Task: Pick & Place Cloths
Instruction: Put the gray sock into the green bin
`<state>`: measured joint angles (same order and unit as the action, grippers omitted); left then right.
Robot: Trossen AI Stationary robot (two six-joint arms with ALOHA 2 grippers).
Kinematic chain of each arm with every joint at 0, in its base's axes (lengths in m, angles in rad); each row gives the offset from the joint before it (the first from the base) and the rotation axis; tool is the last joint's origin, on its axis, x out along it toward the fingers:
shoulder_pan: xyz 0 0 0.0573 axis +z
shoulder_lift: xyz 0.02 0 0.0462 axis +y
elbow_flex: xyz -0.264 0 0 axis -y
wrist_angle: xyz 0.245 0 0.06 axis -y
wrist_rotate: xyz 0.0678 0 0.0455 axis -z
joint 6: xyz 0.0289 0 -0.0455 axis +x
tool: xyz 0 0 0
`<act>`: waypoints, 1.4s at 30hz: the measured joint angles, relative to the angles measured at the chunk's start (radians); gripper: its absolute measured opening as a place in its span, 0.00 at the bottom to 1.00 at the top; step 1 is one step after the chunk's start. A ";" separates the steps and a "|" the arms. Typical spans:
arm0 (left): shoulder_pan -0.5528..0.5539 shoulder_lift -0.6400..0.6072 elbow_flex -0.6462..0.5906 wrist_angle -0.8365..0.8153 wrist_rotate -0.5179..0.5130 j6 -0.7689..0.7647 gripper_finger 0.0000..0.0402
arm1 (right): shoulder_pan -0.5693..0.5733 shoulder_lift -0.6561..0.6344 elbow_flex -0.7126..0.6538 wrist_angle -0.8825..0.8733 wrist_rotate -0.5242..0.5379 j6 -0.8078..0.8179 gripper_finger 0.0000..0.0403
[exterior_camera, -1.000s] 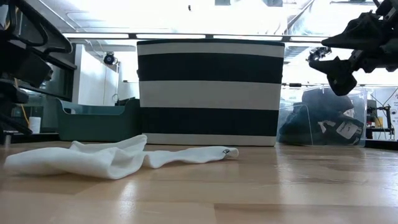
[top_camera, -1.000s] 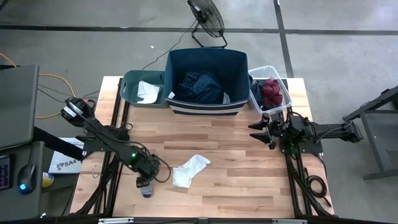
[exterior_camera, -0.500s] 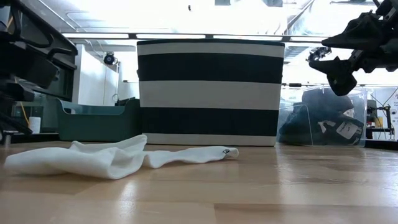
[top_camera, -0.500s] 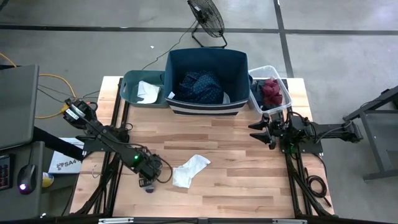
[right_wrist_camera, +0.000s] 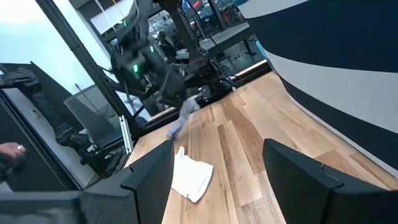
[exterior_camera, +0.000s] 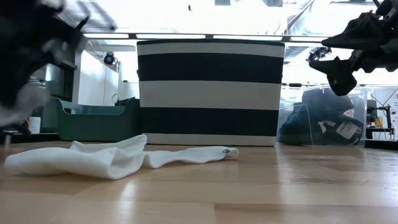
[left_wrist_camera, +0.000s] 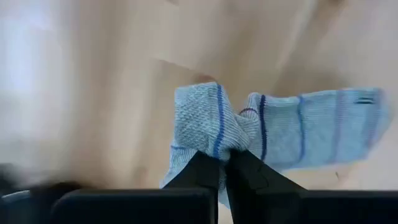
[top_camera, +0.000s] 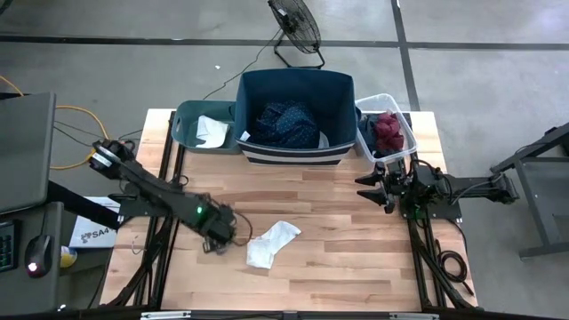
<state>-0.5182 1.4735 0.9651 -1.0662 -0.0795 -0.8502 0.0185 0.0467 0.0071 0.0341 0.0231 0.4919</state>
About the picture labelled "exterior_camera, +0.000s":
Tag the black aluminium table frame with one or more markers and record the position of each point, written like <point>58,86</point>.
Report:
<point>40,137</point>

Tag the gray striped sock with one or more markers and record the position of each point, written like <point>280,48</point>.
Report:
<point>21,105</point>

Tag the small black background device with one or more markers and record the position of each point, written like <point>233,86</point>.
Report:
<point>381,121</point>

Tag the navy white striped fabric basket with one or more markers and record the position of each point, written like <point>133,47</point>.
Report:
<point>211,68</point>

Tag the clear plastic bin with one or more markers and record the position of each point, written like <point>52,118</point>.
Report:
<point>360,93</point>

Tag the dark navy shorts with tag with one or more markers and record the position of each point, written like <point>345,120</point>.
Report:
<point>326,102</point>

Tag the white sock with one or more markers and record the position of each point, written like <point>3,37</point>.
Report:
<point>93,161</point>
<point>192,155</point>

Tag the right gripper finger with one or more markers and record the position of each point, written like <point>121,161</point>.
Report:
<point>360,34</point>
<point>339,76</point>

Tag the black underwear with white lettering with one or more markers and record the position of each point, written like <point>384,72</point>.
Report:
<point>329,137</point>

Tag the white cup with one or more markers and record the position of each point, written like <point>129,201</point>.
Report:
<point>35,125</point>

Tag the teal plastic bin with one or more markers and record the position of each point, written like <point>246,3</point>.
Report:
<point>99,127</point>

